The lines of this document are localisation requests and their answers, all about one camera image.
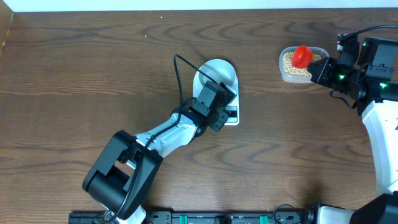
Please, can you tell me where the clear container of soybeans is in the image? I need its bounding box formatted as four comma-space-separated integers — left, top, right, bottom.
279, 47, 330, 84

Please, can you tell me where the white digital kitchen scale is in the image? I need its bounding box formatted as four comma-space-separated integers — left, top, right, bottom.
193, 72, 240, 126

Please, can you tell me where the cardboard box edge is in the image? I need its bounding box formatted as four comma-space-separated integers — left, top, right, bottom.
0, 0, 14, 55

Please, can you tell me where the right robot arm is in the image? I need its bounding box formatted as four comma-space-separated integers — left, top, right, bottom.
307, 37, 397, 223

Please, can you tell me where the red plastic measuring scoop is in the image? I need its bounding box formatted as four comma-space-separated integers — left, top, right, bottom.
292, 45, 313, 69

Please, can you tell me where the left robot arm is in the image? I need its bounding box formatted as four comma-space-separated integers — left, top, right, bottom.
82, 81, 238, 223

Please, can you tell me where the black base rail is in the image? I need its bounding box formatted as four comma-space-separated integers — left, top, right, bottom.
68, 203, 315, 224

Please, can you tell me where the light grey round bowl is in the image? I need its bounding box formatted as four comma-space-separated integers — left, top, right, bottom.
200, 59, 238, 91

